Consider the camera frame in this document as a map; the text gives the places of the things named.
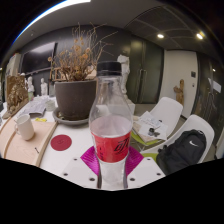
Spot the black backpack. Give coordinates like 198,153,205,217
155,129,208,176

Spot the brown relief sculpture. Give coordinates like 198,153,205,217
2,74,29,119

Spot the white mug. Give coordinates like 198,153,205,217
13,114,36,141

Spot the small white cup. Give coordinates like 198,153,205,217
45,99,56,112

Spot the wooden easel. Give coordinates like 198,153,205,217
49,66,64,83

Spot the clear red-labelled drink bottle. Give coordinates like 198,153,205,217
88,60,134,191

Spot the wooden figure sculpture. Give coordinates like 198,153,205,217
173,78,185,106

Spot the white torso statue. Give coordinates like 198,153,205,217
116,54,132,96

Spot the stack of papers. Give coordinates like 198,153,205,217
132,110,168,141

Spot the dried plant in grey pot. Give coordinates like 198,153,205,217
47,22,118,121

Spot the white plaster bust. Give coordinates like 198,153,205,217
26,75,36,94
40,77,49,97

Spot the printed newspaper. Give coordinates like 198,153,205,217
16,99,47,118

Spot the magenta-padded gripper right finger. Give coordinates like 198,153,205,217
125,145,166,190

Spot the flat round red coaster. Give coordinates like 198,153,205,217
50,133,73,152

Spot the light wooden board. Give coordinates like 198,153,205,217
0,117,16,158
3,119,59,168

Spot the black wall screen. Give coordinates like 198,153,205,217
20,41,57,74

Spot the white chair with papers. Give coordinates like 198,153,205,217
131,96,184,143

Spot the cardboard box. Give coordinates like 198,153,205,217
85,64,98,80

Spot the white chair with backpack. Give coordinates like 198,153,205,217
141,114,215,168

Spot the grey plant saucer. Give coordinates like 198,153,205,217
52,107,91,127

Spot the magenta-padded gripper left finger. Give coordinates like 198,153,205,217
61,145,101,190

